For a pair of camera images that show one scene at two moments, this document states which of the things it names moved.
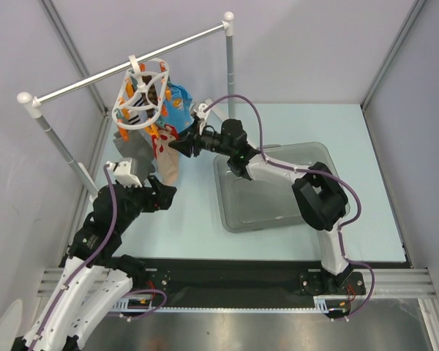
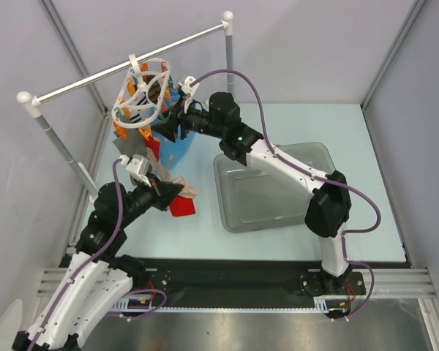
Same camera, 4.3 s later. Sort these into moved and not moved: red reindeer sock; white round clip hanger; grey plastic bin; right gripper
Moved: red reindeer sock; right gripper
Not moved: white round clip hanger; grey plastic bin
